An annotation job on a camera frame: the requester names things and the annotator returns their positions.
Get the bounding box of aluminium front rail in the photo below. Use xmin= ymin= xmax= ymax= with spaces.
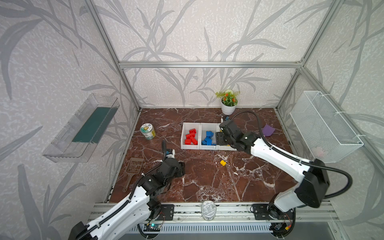
xmin=88 ymin=201 xmax=340 ymax=224

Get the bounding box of clear plastic wall shelf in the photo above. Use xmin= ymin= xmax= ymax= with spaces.
xmin=43 ymin=94 xmax=120 ymax=163

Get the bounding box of potted green plant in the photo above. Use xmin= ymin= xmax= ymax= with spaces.
xmin=216 ymin=89 xmax=240 ymax=116

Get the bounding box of silver round knob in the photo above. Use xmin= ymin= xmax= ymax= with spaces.
xmin=201 ymin=201 xmax=217 ymax=221

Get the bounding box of white three-compartment bin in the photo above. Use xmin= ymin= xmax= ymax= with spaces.
xmin=181 ymin=123 xmax=235 ymax=151

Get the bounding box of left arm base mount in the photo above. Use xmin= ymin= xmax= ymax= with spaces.
xmin=152 ymin=204 xmax=175 ymax=221

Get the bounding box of white wire basket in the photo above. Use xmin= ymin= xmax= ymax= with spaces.
xmin=290 ymin=91 xmax=364 ymax=163

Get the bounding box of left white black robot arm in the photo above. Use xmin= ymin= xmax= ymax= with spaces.
xmin=69 ymin=149 xmax=185 ymax=240

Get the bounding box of purple toy shovel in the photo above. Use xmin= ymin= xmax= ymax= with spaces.
xmin=262 ymin=125 xmax=276 ymax=137

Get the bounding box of brown slotted spatula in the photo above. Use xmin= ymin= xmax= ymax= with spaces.
xmin=123 ymin=158 xmax=144 ymax=193

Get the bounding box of green label tin can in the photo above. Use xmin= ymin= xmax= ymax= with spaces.
xmin=140 ymin=123 xmax=156 ymax=140

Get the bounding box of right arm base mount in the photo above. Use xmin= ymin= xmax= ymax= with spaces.
xmin=250 ymin=204 xmax=296 ymax=222

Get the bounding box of narrow red lego brick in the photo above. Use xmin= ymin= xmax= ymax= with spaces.
xmin=186 ymin=133 xmax=195 ymax=139

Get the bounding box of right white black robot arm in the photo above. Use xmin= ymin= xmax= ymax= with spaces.
xmin=216 ymin=120 xmax=353 ymax=214

